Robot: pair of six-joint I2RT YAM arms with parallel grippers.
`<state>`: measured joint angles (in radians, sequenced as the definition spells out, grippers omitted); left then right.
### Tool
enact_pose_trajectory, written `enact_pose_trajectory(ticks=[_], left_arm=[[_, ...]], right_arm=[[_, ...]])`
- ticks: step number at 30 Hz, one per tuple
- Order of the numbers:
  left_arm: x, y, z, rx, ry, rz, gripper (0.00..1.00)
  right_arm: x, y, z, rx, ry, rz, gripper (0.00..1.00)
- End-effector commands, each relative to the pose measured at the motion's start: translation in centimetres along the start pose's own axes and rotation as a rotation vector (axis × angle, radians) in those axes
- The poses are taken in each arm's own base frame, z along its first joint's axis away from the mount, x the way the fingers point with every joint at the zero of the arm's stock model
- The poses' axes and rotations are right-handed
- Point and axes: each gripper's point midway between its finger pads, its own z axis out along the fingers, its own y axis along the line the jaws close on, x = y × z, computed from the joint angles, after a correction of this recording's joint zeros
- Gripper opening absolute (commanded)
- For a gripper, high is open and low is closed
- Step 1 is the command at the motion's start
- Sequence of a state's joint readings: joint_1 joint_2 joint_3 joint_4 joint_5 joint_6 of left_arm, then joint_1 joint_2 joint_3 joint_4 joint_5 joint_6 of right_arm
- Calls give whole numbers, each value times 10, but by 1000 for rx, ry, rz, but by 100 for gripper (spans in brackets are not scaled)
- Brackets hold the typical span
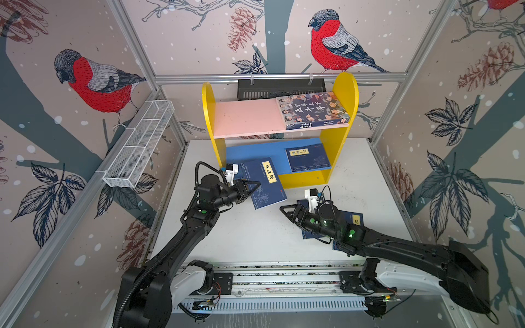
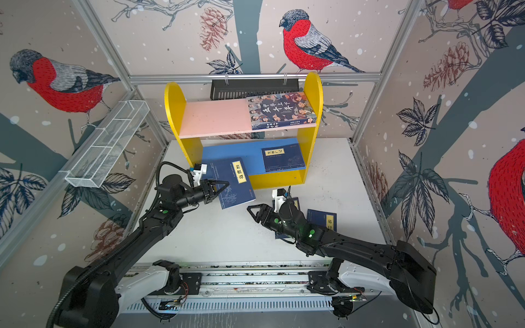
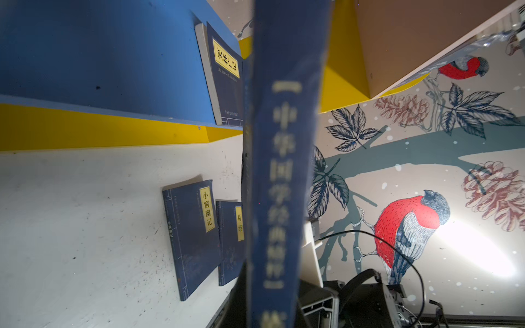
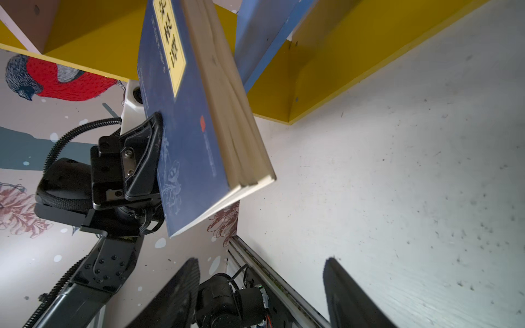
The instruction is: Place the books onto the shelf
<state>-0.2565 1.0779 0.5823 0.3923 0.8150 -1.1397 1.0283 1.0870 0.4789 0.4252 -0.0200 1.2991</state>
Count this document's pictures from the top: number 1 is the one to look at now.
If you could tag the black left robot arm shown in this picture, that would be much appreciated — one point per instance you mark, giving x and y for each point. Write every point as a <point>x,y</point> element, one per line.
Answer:
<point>176,254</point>

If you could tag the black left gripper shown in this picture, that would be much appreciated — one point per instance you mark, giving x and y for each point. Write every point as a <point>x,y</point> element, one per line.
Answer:
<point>242,191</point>

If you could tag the aluminium rail base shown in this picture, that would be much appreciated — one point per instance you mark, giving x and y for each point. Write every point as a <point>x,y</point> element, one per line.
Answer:
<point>202,289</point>

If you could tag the navy book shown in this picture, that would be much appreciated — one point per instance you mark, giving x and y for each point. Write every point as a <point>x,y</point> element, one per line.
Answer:
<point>308,158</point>
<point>353,218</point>
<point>264,171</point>
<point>310,235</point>

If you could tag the white wire mesh basket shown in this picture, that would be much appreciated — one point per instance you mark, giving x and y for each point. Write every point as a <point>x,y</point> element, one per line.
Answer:
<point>130,163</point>

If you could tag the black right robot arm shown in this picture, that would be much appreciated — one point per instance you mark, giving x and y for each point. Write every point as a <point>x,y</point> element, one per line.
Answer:
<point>458,271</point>

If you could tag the black mesh tray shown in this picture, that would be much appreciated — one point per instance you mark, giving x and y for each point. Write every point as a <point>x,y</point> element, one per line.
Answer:
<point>273,88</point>

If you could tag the colourful portrait cover book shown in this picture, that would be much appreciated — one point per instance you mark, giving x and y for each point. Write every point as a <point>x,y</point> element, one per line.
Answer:
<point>311,110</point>

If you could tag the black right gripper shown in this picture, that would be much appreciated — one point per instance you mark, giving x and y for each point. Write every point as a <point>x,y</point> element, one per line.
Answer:
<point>300,210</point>

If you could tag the aluminium horizontal frame bar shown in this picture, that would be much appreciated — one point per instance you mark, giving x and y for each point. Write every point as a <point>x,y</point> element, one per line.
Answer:
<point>361,77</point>

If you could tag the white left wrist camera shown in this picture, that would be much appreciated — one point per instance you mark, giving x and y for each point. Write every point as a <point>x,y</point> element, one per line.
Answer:
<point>230,171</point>

